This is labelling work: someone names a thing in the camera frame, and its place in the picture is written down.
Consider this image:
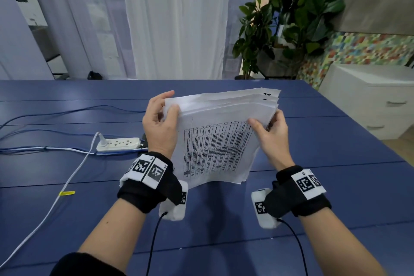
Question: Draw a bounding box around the person's right hand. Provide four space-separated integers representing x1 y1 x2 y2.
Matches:
247 109 295 171

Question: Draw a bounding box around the person's left hand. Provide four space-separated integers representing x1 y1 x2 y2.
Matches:
142 90 181 160

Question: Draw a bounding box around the gathered printed papers stack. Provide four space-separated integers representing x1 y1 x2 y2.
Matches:
163 88 281 189

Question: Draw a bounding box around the person's left forearm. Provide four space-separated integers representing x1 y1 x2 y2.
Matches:
77 198 148 273

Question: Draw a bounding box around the person's right forearm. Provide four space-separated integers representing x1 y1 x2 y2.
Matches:
297 206 389 276

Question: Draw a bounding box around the white power strip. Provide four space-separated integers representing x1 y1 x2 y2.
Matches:
96 137 141 152

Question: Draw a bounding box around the grey plant pot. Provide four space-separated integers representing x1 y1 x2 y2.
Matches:
257 47 304 78

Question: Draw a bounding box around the white drawer cabinet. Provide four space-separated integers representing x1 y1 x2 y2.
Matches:
318 64 414 140

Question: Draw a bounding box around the white curtain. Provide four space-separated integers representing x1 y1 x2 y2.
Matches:
119 0 233 80

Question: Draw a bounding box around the colourful patterned panel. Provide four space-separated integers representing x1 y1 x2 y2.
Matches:
296 31 414 89

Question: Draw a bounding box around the large green potted plant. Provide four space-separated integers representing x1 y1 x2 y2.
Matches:
232 0 346 80

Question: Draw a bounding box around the black fleece sleeve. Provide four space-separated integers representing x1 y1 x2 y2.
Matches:
50 252 127 276

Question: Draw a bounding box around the white power cable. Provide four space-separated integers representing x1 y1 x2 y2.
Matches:
0 132 107 270

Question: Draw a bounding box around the blue network cable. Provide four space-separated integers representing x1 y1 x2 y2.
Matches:
0 105 146 129

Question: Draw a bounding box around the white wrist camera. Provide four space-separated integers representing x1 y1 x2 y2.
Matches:
158 180 189 221
251 188 282 229

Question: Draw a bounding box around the black camera cable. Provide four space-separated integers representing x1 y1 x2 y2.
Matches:
276 218 310 276
145 211 169 276

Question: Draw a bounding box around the thin blue cable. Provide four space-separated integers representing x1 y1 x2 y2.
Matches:
0 129 114 139

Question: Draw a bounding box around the blue and white cable bundle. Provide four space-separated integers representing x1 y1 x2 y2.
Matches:
0 146 149 156

